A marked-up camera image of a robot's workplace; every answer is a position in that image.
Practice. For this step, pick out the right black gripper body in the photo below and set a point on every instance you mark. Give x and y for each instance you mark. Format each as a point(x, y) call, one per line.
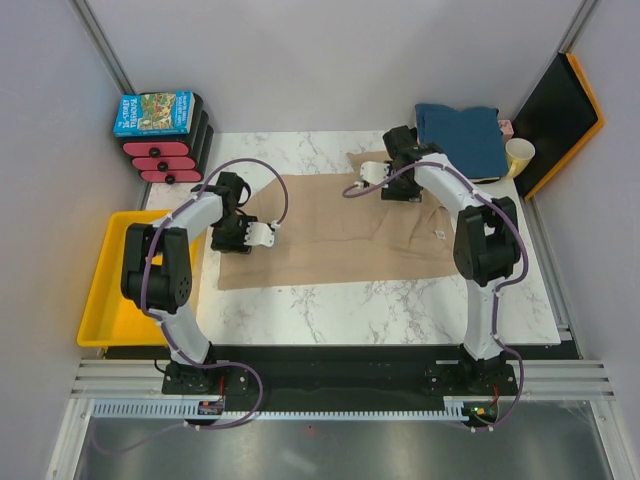
point(402, 189)

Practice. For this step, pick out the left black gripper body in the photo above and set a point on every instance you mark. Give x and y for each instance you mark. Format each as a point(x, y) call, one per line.
point(229, 234)

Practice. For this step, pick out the beige t-shirt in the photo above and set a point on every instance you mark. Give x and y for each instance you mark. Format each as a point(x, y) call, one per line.
point(327, 238)

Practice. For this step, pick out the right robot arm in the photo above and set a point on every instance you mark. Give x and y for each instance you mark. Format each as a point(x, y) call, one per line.
point(486, 246)

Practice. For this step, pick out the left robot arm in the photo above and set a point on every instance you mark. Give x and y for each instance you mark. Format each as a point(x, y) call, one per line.
point(156, 270)

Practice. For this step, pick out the folded blue t-shirt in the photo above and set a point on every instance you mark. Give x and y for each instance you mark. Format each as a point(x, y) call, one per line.
point(470, 138)

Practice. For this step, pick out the black pink drawer unit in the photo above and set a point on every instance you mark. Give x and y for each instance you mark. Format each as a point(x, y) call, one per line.
point(172, 159)

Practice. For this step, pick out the pink box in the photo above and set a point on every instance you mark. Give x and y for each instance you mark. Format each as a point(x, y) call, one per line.
point(506, 129)

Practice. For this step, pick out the yellow mug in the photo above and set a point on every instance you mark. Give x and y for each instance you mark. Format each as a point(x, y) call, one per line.
point(519, 152)

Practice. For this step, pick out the blue treehouse book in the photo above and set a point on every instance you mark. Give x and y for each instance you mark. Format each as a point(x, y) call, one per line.
point(156, 114)

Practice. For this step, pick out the yellow plastic bin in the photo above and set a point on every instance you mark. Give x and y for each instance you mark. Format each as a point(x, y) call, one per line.
point(109, 319)

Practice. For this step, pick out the black orange tray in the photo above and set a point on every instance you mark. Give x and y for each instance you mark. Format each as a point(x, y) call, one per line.
point(560, 116)

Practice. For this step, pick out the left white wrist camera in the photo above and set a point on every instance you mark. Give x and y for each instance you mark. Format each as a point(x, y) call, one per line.
point(259, 234)

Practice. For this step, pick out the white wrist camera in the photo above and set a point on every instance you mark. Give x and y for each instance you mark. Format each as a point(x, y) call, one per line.
point(374, 173)
point(259, 234)

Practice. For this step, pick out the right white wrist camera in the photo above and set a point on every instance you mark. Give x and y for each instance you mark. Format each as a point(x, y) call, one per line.
point(374, 173)

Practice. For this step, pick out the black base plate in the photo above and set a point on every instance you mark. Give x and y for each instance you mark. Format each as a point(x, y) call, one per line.
point(330, 377)

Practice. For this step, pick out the aluminium frame rail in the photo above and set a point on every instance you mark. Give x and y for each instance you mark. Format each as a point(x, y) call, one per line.
point(115, 379)

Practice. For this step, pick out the white cable duct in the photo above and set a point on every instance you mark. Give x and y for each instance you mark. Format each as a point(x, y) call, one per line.
point(192, 409)

